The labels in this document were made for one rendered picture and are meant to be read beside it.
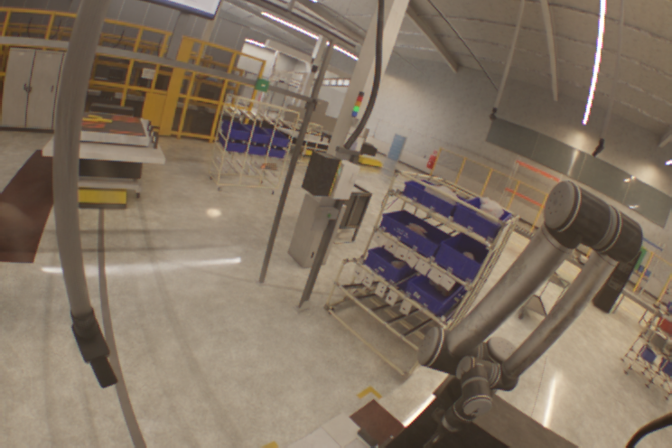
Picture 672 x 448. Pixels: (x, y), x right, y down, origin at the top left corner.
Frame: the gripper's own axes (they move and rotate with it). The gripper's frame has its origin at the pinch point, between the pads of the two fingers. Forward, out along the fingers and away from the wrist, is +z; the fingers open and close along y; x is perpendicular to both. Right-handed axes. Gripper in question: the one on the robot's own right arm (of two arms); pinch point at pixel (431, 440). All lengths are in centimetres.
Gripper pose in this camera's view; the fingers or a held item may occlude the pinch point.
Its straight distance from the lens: 140.5
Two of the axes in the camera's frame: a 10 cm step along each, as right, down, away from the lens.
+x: -6.5, -4.1, 6.4
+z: -3.1, 9.1, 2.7
